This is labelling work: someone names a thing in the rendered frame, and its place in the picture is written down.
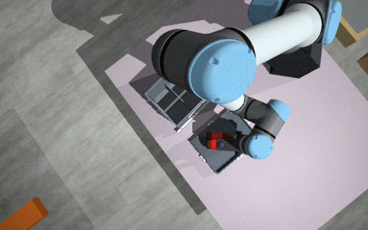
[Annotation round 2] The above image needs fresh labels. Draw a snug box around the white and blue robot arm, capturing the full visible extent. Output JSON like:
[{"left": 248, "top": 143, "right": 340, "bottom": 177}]
[{"left": 151, "top": 0, "right": 342, "bottom": 159}]

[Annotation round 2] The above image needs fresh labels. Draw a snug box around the brown bottle with red label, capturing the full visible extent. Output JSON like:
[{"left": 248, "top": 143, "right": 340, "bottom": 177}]
[{"left": 206, "top": 132, "right": 234, "bottom": 150}]

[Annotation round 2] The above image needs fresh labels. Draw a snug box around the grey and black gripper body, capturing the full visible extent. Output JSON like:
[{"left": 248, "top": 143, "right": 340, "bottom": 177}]
[{"left": 236, "top": 134, "right": 245, "bottom": 140}]

